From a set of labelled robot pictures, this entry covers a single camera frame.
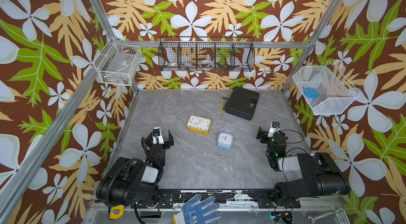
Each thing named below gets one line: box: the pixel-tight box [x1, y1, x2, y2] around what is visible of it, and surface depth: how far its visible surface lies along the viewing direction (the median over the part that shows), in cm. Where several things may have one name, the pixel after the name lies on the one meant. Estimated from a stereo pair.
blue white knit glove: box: [172, 194, 222, 224], surface depth 72 cm
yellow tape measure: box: [108, 204, 125, 220], surface depth 71 cm
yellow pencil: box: [220, 98, 224, 116], surface depth 113 cm
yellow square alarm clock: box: [186, 114, 212, 135], surface depth 100 cm
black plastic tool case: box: [222, 86, 260, 121], surface depth 110 cm
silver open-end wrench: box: [307, 210, 337, 224], surface depth 71 cm
